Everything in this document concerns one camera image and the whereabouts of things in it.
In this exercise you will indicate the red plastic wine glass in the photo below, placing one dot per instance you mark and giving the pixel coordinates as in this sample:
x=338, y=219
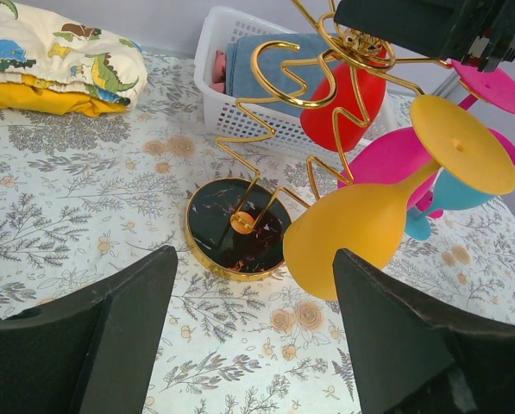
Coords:
x=317, y=124

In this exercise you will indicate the magenta plastic goblet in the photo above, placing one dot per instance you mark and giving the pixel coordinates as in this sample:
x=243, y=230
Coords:
x=396, y=155
x=496, y=88

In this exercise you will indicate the yellow plastic goblet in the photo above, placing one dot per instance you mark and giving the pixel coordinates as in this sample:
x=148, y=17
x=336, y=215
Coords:
x=369, y=219

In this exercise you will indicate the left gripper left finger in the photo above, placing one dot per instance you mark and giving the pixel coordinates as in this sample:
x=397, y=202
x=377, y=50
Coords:
x=91, y=351

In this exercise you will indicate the dinosaur print cloth bag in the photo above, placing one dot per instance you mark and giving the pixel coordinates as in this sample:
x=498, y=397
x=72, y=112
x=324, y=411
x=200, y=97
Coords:
x=52, y=64

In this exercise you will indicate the gold wine glass rack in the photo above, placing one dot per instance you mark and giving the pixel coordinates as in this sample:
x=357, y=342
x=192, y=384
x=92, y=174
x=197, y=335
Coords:
x=355, y=49

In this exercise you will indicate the white plastic basket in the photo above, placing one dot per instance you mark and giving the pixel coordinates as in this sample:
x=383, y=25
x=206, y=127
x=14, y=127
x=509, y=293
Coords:
x=223, y=26

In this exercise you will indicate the blue folded cloth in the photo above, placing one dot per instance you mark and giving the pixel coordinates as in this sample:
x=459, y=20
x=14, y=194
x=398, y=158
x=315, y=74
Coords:
x=240, y=81

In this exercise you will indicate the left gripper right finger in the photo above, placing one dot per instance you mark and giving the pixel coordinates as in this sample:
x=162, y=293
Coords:
x=412, y=353

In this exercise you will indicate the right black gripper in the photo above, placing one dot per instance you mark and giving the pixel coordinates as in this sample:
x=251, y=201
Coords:
x=480, y=34

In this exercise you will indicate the blue plastic goblet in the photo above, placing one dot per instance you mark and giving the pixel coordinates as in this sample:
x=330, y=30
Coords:
x=448, y=193

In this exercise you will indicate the pink folded cloth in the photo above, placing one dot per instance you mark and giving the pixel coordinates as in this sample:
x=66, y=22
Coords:
x=218, y=75

